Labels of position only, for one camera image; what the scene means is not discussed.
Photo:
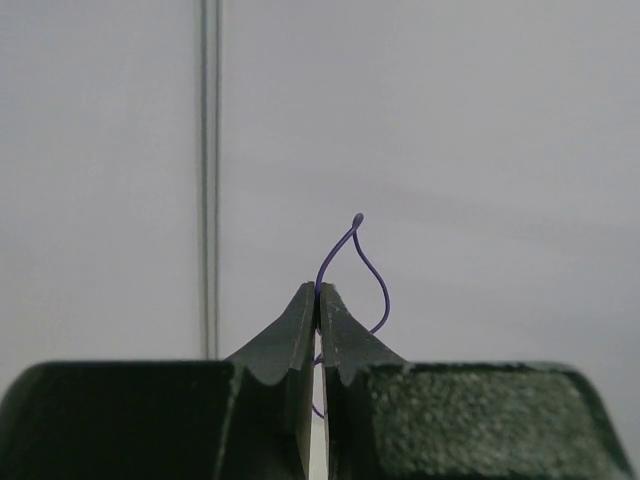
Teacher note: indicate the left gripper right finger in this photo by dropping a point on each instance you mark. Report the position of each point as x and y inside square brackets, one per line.
[389, 418]

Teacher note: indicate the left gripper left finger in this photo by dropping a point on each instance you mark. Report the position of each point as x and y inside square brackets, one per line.
[247, 416]

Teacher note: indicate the left aluminium frame post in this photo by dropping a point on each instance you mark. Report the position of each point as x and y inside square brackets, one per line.
[209, 51]

